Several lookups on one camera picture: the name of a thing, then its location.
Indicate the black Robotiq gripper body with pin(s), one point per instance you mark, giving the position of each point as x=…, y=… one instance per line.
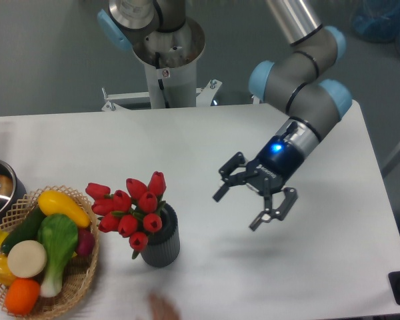
x=267, y=173

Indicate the dark grey ribbed vase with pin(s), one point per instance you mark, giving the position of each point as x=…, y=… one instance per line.
x=164, y=246

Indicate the dark green cucumber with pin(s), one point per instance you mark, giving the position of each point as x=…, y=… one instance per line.
x=26, y=230

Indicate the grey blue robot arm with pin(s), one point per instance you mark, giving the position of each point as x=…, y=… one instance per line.
x=293, y=85

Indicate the yellow squash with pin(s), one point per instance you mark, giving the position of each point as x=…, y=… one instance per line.
x=53, y=202

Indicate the orange fruit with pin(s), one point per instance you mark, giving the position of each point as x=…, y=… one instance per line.
x=21, y=296

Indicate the red tulip bouquet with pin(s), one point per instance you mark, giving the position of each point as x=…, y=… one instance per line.
x=135, y=214

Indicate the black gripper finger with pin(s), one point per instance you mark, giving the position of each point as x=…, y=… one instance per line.
x=269, y=213
x=228, y=178

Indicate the green bok choy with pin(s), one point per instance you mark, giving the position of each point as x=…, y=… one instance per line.
x=58, y=234

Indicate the blue plastic bag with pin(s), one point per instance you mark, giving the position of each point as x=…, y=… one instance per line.
x=377, y=22

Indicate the yellow bell pepper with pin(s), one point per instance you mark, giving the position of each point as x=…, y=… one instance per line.
x=6, y=276

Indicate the beige round bun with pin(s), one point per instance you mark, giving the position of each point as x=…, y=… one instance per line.
x=27, y=259

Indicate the purple red radish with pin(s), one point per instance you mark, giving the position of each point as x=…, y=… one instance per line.
x=86, y=243

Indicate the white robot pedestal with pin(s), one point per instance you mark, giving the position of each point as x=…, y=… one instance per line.
x=170, y=65

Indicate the blurred human hand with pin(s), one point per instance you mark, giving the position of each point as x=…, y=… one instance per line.
x=161, y=308

